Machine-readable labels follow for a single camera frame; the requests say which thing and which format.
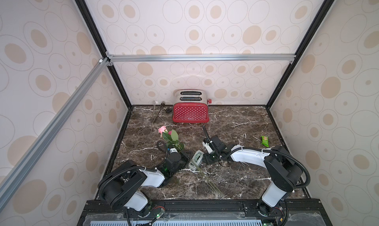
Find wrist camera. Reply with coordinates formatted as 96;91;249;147
169;148;178;154
202;141;214;154

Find pink rose bouquet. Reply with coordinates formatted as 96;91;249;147
158;126;225;198

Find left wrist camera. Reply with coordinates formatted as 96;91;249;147
169;148;178;154

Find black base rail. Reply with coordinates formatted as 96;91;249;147
78;199;332;226

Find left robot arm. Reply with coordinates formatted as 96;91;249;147
98;151;192;212

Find left aluminium frame bar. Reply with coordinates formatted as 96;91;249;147
1;57;110;210

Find red polka dot toaster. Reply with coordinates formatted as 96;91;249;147
172;89;212;123

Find metal tongs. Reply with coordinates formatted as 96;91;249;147
152;101;166;124

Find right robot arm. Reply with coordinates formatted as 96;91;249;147
202;136;311;211

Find green snack packet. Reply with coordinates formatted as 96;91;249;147
261;136;269;148

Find horizontal aluminium frame bar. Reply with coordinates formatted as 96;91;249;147
109;54;296;62

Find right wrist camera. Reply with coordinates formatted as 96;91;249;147
202;141;214;154

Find white tape dispenser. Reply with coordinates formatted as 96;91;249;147
189;150;204;172

